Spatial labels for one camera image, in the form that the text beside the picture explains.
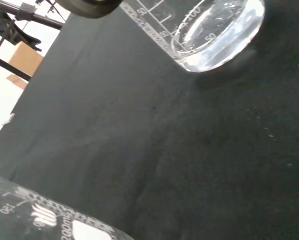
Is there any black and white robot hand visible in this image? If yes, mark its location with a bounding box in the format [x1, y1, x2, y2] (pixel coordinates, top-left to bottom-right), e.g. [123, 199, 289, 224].
[56, 0, 123, 19]

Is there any black tripod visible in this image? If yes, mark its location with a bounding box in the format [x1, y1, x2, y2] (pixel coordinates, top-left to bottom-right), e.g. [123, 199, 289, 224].
[0, 0, 66, 83]

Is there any brown cardboard box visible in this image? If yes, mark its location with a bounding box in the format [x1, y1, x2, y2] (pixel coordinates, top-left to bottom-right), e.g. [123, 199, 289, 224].
[5, 41, 45, 90]

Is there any black cloth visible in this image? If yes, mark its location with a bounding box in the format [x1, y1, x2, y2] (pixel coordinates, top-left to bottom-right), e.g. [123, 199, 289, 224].
[0, 0, 299, 240]

